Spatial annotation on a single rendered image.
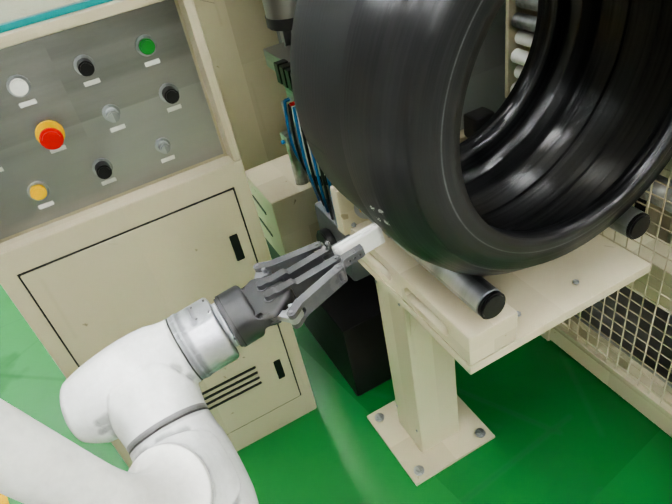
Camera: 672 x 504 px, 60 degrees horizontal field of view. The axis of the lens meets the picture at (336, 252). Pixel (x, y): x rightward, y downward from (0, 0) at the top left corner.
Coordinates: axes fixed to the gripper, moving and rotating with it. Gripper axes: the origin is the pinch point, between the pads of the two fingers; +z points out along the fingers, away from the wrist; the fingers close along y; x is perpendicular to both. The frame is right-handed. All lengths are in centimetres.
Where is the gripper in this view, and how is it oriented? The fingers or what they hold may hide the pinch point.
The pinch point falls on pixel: (358, 244)
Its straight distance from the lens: 77.5
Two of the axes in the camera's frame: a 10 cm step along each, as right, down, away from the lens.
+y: -4.6, -4.8, 7.5
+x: 2.8, 7.2, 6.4
